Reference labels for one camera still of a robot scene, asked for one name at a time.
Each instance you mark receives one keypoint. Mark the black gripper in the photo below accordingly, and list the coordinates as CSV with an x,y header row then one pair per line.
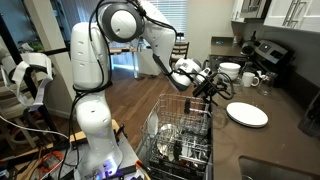
x,y
213,86

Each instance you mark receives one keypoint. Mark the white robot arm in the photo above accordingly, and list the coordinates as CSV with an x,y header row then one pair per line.
x,y
93,116

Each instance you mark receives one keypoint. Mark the small white plate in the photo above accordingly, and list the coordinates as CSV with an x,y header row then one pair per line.
x,y
153,125

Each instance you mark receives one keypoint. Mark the clear drinking glasses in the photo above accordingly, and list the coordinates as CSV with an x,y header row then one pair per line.
x,y
237,87

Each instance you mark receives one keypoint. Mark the white ceramic bowl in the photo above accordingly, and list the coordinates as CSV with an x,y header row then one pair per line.
x,y
230,75
231,66
230,79

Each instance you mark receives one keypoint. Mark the white mug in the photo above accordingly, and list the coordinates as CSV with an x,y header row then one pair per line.
x,y
247,80

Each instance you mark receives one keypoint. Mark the clear glass jar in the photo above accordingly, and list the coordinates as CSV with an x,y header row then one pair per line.
x,y
266,85

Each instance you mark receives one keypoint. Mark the wooden chair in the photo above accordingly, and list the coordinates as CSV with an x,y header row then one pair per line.
x,y
180,50

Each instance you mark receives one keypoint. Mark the dark glass bottle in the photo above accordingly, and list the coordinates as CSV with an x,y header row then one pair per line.
x,y
254,36

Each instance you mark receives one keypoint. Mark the black kitchen utensil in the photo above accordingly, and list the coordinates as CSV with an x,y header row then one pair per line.
x,y
177,150

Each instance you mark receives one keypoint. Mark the narrow white upper cabinet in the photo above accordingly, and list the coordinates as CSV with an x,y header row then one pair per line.
x,y
236,10

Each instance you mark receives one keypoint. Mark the kitchen sink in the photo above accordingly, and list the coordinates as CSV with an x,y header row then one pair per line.
x,y
266,170

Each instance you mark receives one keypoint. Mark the black cutlery basket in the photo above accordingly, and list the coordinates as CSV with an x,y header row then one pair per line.
x,y
173,168

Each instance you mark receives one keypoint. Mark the white window blinds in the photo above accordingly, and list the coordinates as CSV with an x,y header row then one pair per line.
x,y
173,16

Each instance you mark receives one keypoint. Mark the stainless microwave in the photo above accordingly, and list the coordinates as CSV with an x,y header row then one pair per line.
x,y
253,6

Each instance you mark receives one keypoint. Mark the wooden desk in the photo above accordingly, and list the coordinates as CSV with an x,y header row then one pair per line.
x,y
123,50

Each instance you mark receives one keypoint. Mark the black clamp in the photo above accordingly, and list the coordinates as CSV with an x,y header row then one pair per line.
x,y
120,130

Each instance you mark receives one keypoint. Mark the wooden board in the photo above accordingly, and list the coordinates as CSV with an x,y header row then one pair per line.
x,y
76,136

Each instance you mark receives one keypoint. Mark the black metal stand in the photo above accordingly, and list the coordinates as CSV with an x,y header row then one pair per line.
x,y
6,38

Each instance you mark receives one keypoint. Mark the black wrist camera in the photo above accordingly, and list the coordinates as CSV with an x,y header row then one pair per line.
x,y
201,88

